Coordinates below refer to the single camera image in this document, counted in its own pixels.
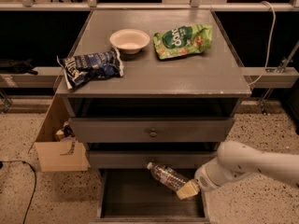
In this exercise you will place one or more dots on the clear plastic water bottle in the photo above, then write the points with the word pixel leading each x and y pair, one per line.
pixel 167 176

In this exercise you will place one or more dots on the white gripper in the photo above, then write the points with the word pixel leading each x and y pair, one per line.
pixel 205 178

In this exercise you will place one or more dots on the grey open bottom drawer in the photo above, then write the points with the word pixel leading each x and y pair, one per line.
pixel 133 196

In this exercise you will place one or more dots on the blue chip bag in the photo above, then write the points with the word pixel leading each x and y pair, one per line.
pixel 79 70

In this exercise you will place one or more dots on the green snack bag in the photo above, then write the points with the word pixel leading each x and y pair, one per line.
pixel 182 41

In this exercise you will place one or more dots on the cardboard box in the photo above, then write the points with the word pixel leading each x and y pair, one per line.
pixel 56 151

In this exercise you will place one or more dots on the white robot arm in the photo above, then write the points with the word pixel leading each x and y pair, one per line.
pixel 235 161

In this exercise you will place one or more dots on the grey top drawer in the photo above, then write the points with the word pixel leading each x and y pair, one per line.
pixel 142 130

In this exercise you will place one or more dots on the white paper bowl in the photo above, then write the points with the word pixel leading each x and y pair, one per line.
pixel 129 41

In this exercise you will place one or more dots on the grey middle drawer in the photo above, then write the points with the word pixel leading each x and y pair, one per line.
pixel 140 159

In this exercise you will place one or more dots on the metal railing frame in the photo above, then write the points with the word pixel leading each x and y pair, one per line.
pixel 220 5

